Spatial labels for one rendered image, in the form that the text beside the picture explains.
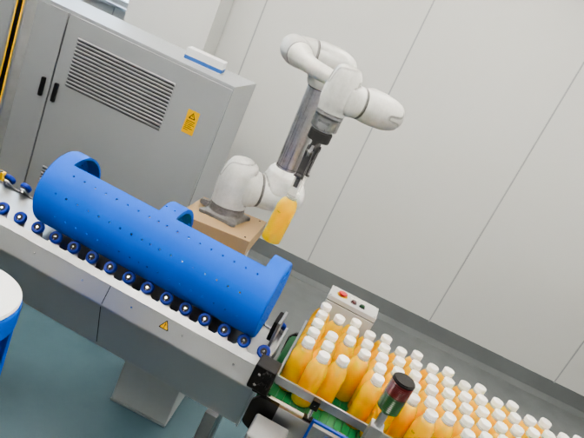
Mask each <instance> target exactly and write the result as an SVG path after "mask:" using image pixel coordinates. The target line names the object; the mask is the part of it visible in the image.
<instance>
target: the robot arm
mask: <svg viewBox="0 0 584 438"><path fill-rule="evenodd" d="M280 51H281V55H282V57H283V59H284V60H285V61H286V62H287V63H288V64H289V65H291V66H292V67H294V68H297V69H299V70H302V71H304V72H305V73H307V74H308V76H307V82H308V86H307V88H306V90H305V93H304V95H303V98H302V101H301V103H300V106H299V108H298V111H297V112H296V115H295V119H294V121H293V123H292V125H291V128H290V130H289V133H288V136H287V138H286V141H285V143H284V145H283V147H282V151H281V154H280V155H279V158H278V160H277V162H276V163H273V164H271V165H270V166H269V168H268V169H267V170H266V171H265V172H264V173H261V172H259V171H258V170H259V168H258V166H257V164H256V163H255V162H254V161H253V160H252V159H250V158H247V157H245V156H233V157H232V158H230V159H229V160H228V161H227V162H226V163H225V164H224V166H223V167H222V170H221V172H220V174H219V176H218V178H217V180H216V186H215V188H214V192H213V196H212V199H211V200H210V199H207V198H204V197H203V198H202V199H201V200H200V203H201V204H203V205H204V206H205V207H200V208H199V212H201V213H203V214H206V215H208V216H211V217H213V218H215V219H216V220H218V221H220V222H224V223H225V224H227V225H229V226H230V227H232V228H234V227H235V226H236V225H238V224H240V223H243V222H249V221H250V217H249V216H246V215H244V211H245V209H246V207H257V208H259V209H265V210H268V211H274V209H275V206H276V205H277V203H278V202H279V201H280V200H281V199H282V198H283V197H284V196H286V195H289V196H292V197H294V198H295V197H296V195H297V193H298V192H299V194H300V195H299V197H298V198H297V201H296V202H297V208H296V210H298V209H299V208H300V207H301V206H302V204H303V202H304V198H305V190H304V188H303V184H304V183H305V181H306V179H307V177H309V175H308V174H309V173H310V171H311V168H312V166H313V164H314V162H315V159H316V158H317V156H318V154H319V152H320V151H321V149H322V147H321V145H329V143H330V140H331V138H332V134H336V133H337V130H338V129H339V127H340V125H341V123H342V120H343V118H344V117H345V116H346V117H351V118H354V119H355V120H357V121H359V122H360V123H363V124H366V125H368V126H370V127H372V128H375V129H380V130H394V129H397V128H398V127H399V126H400V125H401V124H402V122H403V119H404V117H405V112H404V108H403V107H402V105H401V104H400V103H399V102H398V101H396V100H395V99H394V98H392V97H391V96H390V95H388V94H386V93H384V92H381V91H379V90H377V89H373V88H370V89H366V88H364V87H362V72H361V71H360V70H359V69H357V65H356V61H355V59H354V58H353V57H352V56H351V55H350V54H349V53H348V52H346V51H345V50H343V49H342V48H340V47H338V46H335V45H333V44H332V43H327V42H324V41H320V40H317V39H314V38H311V37H307V36H299V35H297V34H289V35H287V36H285V37H284V38H283V40H282V44H281V46H280ZM311 140H312V142H311V144H309V143H310V141H311Z"/></svg>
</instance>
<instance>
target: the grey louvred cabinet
mask: <svg viewBox="0 0 584 438"><path fill-rule="evenodd" d="M13 4H14V0H0V60H1V56H2V53H3V46H4V42H5V38H6V34H7V30H8V27H9V22H10V16H11V12H12V8H13ZM185 52H186V50H184V49H182V48H180V47H178V46H176V45H174V44H172V43H169V42H167V41H165V40H163V39H161V38H160V37H157V36H154V35H152V34H150V33H149V32H147V31H145V30H141V29H139V28H137V27H136V26H134V25H132V24H130V23H126V22H124V21H123V20H121V19H119V18H117V17H114V16H112V15H110V14H108V13H106V12H104V11H102V10H99V9H97V8H95V7H93V6H91V5H89V4H87V3H85V2H82V1H80V0H38V2H37V7H36V13H35V16H34V20H33V24H32V27H31V31H30V37H29V41H28V44H27V48H26V51H25V55H24V59H23V65H22V69H21V73H20V77H19V80H18V84H17V90H16V94H15V97H14V101H13V104H12V108H11V112H10V118H9V121H8V125H7V129H6V133H5V137H4V140H3V147H2V150H1V154H0V169H1V170H3V171H5V172H6V175H7V174H10V175H12V176H13V177H14V178H15V179H16V183H15V184H12V185H13V186H14V188H16V189H18V190H19V189H20V188H21V187H20V185H21V183H27V184H29V186H31V188H32V191H31V192H30V193H28V194H29V195H30V196H31V197H33V196H34V193H35V190H36V187H37V185H38V183H39V181H40V179H41V177H42V176H43V173H44V172H45V171H46V169H47V168H48V167H49V166H50V165H51V164H52V163H53V162H54V161H55V160H56V159H57V158H58V157H60V156H62V155H64V154H66V153H68V152H71V151H79V152H82V153H83V154H85V155H86V156H89V157H91V158H93V159H95V160H96V161H97V162H98V163H99V165H100V169H101V177H100V179H101V180H103V181H105V182H106V183H108V184H110V185H112V186H114V187H116V188H118V189H120V190H122V191H123V192H125V193H127V194H129V195H131V196H133V197H135V198H137V199H138V200H140V201H142V202H145V203H147V204H148V205H150V206H152V207H153V208H155V209H158V210H160V209H161V208H162V207H163V206H164V205H166V204H167V203H169V202H177V203H179V204H181V205H182V206H184V207H186V208H187V207H188V206H190V205H191V204H193V203H194V202H196V201H198V200H200V199H201V198H203V197H206V198H208V199H211V197H212V195H213V192H214V188H215V186H216V180H217V178H218V176H219V174H220V172H221V170H222V167H223V166H224V164H225V162H226V159H227V157H228V154H229V151H230V149H231V146H232V144H233V142H234V140H235V137H236V133H237V131H238V129H239V127H240V124H241V122H242V119H243V116H244V114H245V111H246V109H247V107H248V105H249V101H250V98H251V97H252V94H253V92H254V89H255V87H256V83H254V82H252V81H250V80H248V79H246V78H244V77H242V76H239V75H237V74H236V73H233V72H231V71H229V70H226V69H225V71H224V73H223V74H221V75H218V74H216V73H214V72H212V71H210V70H206V69H204V68H203V67H200V66H198V65H196V64H194V63H191V62H189V61H187V60H185V59H183V57H184V54H185Z"/></svg>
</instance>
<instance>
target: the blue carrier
mask: <svg viewBox="0 0 584 438"><path fill-rule="evenodd" d="M100 177H101V169H100V165H99V163H98V162H97V161H96V160H95V159H93V158H91V157H89V156H86V155H85V154H83V153H82V152H79V151H71V152H68V153H66V154H64V155H62V156H60V157H58V158H57V159H56V160H55V161H54V162H53V163H52V164H51V165H50V166H49V167H48V168H47V169H46V171H45V172H44V173H43V176H42V177H41V179H40V181H39V183H38V185H37V186H36V190H35V193H34V196H33V201H32V209H33V213H34V216H35V218H36V219H37V220H38V221H40V222H43V223H44V224H46V225H48V226H49V227H51V228H53V229H55V230H57V231H59V232H61V233H62V234H64V235H66V236H67V237H69V238H71V239H73V240H75V241H77V242H79V243H81V244H82V245H84V246H85V247H87V248H89V249H92V250H94V251H96V252H97V253H98V254H100V255H102V256H104V257H106V258H108V259H110V260H111V261H113V262H115V263H117V264H119V265H121V266H122V267H124V268H126V269H128V270H129V271H132V272H134V273H135V274H137V275H139V276H141V277H142V278H144V279H146V280H148V281H149V282H152V283H154V284H155V285H156V286H158V287H160V288H162V289H165V290H166V291H169V292H170V293H171V294H173V295H175V296H177V297H179V298H181V299H183V300H184V301H186V302H189V303H190V304H192V305H193V306H195V307H197V308H199V309H201V310H202V311H204V312H206V313H209V314H210V315H212V316H214V317H215V318H217V319H219V320H220V321H222V322H225V323H227V324H228V325H229V326H231V327H233V328H235V329H238V330H239V331H241V332H243V333H244V334H247V335H248V336H250V337H255V336H256V335H257V334H258V332H259V331H260V330H261V328H262V326H263V324H264V323H265V322H266V320H267V319H268V317H269V314H270V313H271V311H272V309H273V307H274V306H275V304H276V302H277V300H278V298H279V296H280V294H281V292H282V290H283V288H284V286H285V284H286V281H287V280H288V278H289V274H290V272H291V269H292V263H291V262H289V261H287V260H285V259H283V258H281V257H280V256H278V255H274V256H273V258H272V259H271V260H270V261H269V263H268V264H267V266H266V267H265V266H263V265H261V264H260V263H259V262H256V261H254V260H252V259H250V258H248V257H247V256H245V255H243V254H241V253H239V252H237V251H235V250H233V249H231V248H229V247H228V246H226V245H224V244H222V243H220V242H218V241H216V240H214V239H213V238H211V237H209V236H206V235H205V234H203V233H201V232H199V231H198V230H196V229H193V228H192V225H193V221H194V213H193V211H192V210H190V209H188V208H186V207H184V206H182V205H181V204H179V203H177V202H169V203H167V204H166V205H164V206H163V207H162V208H161V209H160V210H158V209H155V208H153V207H152V206H150V205H148V204H147V203H145V202H142V201H140V200H138V199H137V198H135V197H133V196H131V195H129V194H127V193H125V192H123V191H122V190H120V189H118V188H116V187H114V186H112V185H110V184H108V183H106V182H105V181H103V180H101V179H100ZM105 194H107V195H105ZM66 199H67V200H66ZM77 204H78V205H77ZM88 211H89V212H88ZM167 226H168V227H167ZM176 232H178V233H176ZM142 239H143V240H142ZM150 244H151V245H150ZM159 249H161V250H159ZM170 255H172V256H170ZM182 261H183V262H182ZM204 273H206V275H205V274H204ZM216 279H217V280H216ZM228 285H229V287H228ZM239 291H240V292H241V294H240V293H239Z"/></svg>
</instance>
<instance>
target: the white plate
mask: <svg viewBox="0 0 584 438"><path fill-rule="evenodd" d="M22 297H23V294H22V290H21V288H20V286H19V285H18V283H17V282H16V281H15V280H14V279H13V278H12V277H11V276H10V275H8V274H7V273H5V272H4V271H2V270H1V269H0V321H2V320H3V319H5V318H7V317H9V316H10V315H12V314H13V313H14V312H15V311H16V310H17V309H18V308H19V306H20V304H21V301H22Z"/></svg>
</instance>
